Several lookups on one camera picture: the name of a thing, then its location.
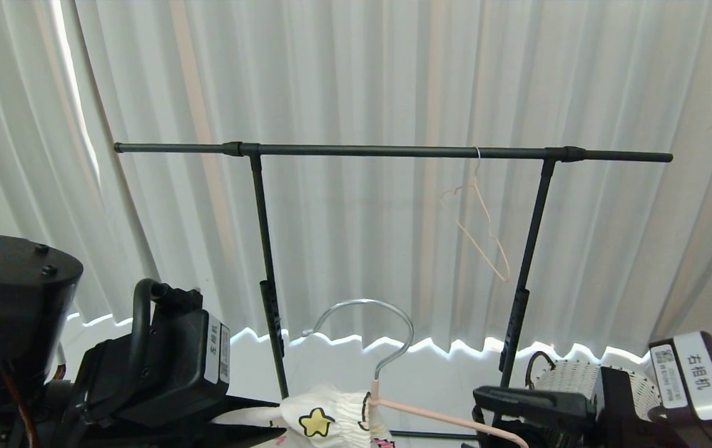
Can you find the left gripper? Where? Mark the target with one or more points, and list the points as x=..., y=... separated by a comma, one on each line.
x=163, y=432

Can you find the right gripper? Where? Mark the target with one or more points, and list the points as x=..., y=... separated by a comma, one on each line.
x=620, y=417

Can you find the cream printed garment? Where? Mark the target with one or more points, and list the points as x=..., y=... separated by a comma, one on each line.
x=337, y=417

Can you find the pink clothes hanger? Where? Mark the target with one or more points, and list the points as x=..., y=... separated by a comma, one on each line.
x=373, y=391
x=506, y=274

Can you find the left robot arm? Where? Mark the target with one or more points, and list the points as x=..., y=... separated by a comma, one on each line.
x=14, y=311

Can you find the white laundry basket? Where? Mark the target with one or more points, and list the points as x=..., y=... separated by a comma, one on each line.
x=571, y=376

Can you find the black clothes rack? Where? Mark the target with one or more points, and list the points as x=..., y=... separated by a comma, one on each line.
x=393, y=151

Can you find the white curtain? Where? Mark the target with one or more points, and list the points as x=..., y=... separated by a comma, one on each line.
x=362, y=249

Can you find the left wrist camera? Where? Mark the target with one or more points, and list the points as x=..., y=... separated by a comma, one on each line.
x=182, y=361

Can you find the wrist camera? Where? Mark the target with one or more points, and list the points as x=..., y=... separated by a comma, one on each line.
x=695, y=373
x=182, y=361

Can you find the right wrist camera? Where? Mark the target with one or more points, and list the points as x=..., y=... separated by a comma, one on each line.
x=695, y=373

